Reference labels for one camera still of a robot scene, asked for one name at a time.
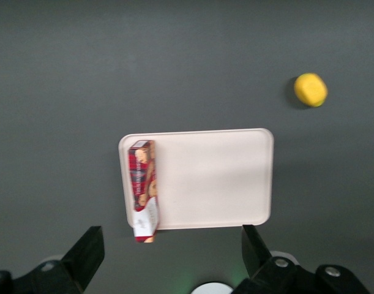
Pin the cream rectangular tray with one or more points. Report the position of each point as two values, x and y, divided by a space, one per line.
211 180

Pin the red tartan cookie box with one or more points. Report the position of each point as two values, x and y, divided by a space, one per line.
144 183

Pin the yellow toy fruit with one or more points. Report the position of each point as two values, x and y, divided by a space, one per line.
310 89

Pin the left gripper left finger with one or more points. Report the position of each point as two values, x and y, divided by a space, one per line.
85 254

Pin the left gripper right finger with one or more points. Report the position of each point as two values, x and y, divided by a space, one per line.
257 257

